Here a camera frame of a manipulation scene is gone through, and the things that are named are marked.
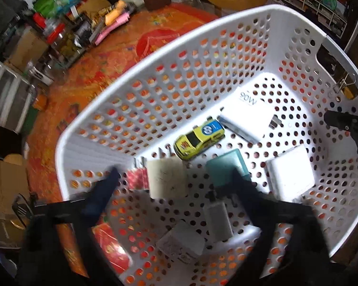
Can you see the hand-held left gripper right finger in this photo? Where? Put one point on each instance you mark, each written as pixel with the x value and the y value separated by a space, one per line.
pixel 241 183

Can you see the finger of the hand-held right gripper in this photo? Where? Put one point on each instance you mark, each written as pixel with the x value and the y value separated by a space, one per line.
pixel 346 122

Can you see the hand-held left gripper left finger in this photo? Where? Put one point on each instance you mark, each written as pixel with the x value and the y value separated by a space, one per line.
pixel 103 190

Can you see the teal charger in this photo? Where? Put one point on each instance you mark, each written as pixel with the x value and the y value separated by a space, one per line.
pixel 223 166

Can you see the small grey-white charger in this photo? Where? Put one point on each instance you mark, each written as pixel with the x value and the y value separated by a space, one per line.
pixel 218 222

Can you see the square white charger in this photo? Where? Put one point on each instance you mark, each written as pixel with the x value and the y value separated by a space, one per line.
pixel 289 172

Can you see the yellow toy car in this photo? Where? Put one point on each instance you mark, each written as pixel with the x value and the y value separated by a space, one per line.
pixel 198 138

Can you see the white cube charger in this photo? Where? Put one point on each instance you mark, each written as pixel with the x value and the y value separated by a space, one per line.
pixel 167 178
pixel 180 242

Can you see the large white power adapter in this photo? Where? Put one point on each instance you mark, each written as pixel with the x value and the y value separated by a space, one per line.
pixel 247 116

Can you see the white perforated plastic basket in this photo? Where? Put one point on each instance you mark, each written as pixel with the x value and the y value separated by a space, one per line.
pixel 167 95

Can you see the metal binder clip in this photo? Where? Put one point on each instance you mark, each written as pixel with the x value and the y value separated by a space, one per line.
pixel 344 82

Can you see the open cardboard box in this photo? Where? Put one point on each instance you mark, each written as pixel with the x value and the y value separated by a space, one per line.
pixel 6 184

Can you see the bookshelf with books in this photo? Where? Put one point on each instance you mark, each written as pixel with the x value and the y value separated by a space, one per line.
pixel 313 0

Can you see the white plastic drawer unit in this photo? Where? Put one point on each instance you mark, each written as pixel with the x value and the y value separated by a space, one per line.
pixel 9 95

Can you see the glass jar with red lid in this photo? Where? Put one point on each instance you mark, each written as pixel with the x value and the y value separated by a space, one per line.
pixel 62 41

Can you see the pink packet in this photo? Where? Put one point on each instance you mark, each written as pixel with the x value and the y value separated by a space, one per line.
pixel 112 29

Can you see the closed cardboard box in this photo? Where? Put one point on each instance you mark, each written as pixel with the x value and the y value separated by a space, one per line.
pixel 25 49

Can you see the orange snack packet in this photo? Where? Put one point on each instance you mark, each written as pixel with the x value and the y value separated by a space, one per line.
pixel 115 13

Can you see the dark grey cloth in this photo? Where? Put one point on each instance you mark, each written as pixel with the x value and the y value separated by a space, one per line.
pixel 6 18

